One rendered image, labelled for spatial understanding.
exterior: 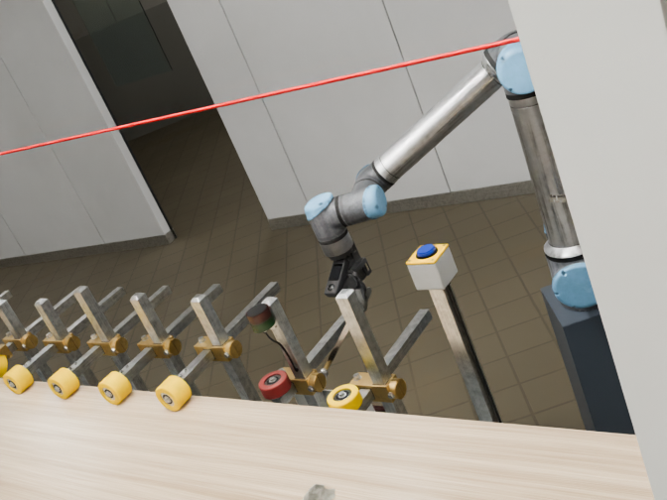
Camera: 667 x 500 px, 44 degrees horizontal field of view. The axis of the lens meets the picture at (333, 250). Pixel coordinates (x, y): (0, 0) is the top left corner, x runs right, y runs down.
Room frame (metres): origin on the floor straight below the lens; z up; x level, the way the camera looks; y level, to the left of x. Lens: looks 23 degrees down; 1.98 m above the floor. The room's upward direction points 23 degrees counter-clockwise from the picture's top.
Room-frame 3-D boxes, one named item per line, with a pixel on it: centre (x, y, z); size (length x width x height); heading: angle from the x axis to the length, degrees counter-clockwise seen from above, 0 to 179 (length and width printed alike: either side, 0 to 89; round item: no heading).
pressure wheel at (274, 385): (1.88, 0.28, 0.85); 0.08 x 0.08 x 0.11
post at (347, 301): (1.73, 0.02, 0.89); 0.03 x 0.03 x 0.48; 47
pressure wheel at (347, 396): (1.68, 0.12, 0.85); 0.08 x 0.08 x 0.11
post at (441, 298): (1.56, -0.18, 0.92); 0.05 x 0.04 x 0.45; 47
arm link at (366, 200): (2.17, -0.12, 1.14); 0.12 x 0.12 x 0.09; 69
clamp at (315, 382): (1.92, 0.22, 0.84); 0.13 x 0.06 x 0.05; 47
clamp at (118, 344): (2.42, 0.77, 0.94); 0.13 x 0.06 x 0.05; 47
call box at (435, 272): (1.56, -0.18, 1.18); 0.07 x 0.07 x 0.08; 47
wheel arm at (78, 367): (2.48, 0.74, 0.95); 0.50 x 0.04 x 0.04; 137
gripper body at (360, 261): (2.21, -0.02, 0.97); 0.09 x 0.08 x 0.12; 137
